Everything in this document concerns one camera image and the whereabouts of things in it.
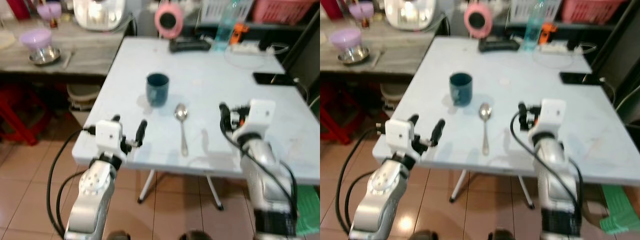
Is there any orange hand tool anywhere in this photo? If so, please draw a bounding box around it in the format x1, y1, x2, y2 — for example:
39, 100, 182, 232
230, 22, 250, 45
540, 22, 559, 39

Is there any grey bucket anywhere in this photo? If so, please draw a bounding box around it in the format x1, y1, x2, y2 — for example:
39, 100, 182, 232
66, 83, 104, 112
379, 82, 409, 109

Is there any dark robot right foot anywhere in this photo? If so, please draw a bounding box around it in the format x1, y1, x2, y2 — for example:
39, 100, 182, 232
487, 228, 519, 240
179, 229, 214, 240

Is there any pink round fan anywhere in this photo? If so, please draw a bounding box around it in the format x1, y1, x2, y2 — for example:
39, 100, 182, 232
154, 2, 185, 40
463, 2, 494, 40

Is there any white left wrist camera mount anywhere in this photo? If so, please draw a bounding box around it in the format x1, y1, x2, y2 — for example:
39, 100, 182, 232
384, 119, 415, 152
95, 120, 124, 154

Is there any purple plastic bowl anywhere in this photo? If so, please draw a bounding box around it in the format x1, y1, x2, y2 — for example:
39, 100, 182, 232
329, 28, 362, 51
18, 28, 53, 51

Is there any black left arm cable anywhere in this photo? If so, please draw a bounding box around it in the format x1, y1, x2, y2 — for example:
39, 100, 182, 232
46, 126, 98, 237
335, 126, 387, 237

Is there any white rice cooker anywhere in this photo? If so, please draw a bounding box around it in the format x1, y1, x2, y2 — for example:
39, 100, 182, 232
383, 0, 435, 31
73, 0, 126, 32

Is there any small purple cup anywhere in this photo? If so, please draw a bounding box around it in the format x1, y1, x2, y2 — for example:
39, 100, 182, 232
37, 2, 63, 21
348, 2, 375, 20

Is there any grey wooden bench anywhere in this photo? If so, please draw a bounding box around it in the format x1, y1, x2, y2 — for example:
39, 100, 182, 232
0, 19, 135, 79
320, 19, 443, 77

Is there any clear blue plastic bottle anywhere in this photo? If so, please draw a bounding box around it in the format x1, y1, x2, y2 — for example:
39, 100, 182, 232
212, 0, 240, 53
522, 0, 549, 52

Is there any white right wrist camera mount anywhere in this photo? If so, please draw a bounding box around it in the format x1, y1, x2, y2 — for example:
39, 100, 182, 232
537, 98, 568, 135
244, 99, 277, 137

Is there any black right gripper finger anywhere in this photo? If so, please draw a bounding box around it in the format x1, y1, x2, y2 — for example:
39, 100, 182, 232
218, 102, 231, 132
517, 101, 530, 130

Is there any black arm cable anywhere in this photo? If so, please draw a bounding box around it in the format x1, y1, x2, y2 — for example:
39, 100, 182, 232
335, 126, 387, 237
509, 111, 585, 201
46, 126, 98, 237
219, 125, 299, 203

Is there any pink plastic basket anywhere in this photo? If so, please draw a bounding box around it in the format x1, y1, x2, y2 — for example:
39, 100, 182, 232
249, 0, 316, 25
559, 0, 626, 24

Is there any dark teal cup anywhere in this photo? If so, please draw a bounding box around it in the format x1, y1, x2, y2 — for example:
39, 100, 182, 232
449, 72, 474, 107
146, 73, 170, 108

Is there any white power strip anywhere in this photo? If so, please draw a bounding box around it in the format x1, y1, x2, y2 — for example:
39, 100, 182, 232
228, 42, 262, 55

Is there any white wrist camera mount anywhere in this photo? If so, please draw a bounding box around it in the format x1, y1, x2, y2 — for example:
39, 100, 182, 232
95, 120, 124, 154
384, 119, 415, 152
537, 98, 568, 135
244, 99, 277, 137

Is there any green plastic stool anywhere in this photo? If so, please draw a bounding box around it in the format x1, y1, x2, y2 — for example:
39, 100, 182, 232
599, 183, 640, 235
294, 185, 321, 236

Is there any red container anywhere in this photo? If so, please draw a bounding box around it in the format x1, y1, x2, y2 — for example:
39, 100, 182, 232
320, 0, 344, 20
5, 0, 31, 21

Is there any red plastic stool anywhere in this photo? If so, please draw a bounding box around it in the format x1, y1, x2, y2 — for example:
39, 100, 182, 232
320, 84, 377, 146
0, 83, 66, 146

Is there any metal spoon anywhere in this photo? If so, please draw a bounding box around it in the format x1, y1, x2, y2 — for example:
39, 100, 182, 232
478, 102, 494, 156
173, 103, 190, 157

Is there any steel bowl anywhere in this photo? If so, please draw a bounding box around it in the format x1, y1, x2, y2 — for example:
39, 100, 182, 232
28, 47, 62, 66
337, 46, 371, 65

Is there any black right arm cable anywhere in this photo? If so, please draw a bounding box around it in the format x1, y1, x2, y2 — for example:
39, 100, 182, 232
509, 111, 585, 201
219, 125, 299, 203

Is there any white plastic basket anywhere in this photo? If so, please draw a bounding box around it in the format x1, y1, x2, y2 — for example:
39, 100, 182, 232
199, 0, 236, 24
508, 0, 539, 24

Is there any black flat box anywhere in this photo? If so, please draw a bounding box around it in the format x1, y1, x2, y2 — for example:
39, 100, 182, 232
168, 37, 212, 54
478, 38, 521, 54

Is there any white table leg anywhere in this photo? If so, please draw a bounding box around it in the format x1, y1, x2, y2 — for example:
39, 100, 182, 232
205, 175, 225, 211
517, 175, 535, 210
448, 170, 469, 204
138, 170, 157, 204

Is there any black phone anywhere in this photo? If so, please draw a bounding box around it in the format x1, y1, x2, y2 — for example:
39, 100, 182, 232
559, 72, 604, 86
252, 72, 297, 87

